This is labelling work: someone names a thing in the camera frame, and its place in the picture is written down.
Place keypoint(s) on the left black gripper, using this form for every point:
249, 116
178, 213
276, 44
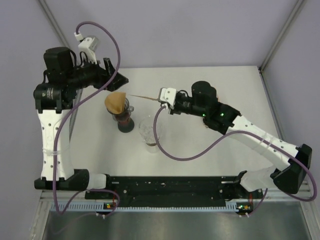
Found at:
105, 75

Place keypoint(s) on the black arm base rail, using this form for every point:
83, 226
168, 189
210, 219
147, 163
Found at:
178, 191

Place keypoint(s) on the left aluminium frame post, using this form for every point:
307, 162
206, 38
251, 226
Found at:
62, 37

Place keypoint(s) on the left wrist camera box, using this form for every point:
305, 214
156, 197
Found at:
88, 45

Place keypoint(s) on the glass carafe red collar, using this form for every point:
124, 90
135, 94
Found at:
124, 121

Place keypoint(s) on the clear plastic coffee dripper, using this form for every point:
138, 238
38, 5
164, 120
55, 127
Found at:
128, 108

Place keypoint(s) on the grey slotted cable duct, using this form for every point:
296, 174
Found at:
106, 207

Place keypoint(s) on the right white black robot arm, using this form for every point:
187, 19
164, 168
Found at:
288, 160

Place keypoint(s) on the aluminium frame post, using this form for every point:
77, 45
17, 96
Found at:
294, 13
62, 37

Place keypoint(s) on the right aluminium frame post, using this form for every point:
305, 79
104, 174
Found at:
294, 13

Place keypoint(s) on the clear glass crystal dripper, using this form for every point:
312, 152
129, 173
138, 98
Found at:
146, 130

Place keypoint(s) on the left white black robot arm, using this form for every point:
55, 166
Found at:
54, 103

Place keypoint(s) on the brown paper coffee filter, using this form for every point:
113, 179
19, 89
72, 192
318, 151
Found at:
115, 102

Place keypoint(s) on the glass cup with coffee grounds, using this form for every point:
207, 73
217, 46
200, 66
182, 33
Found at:
151, 147

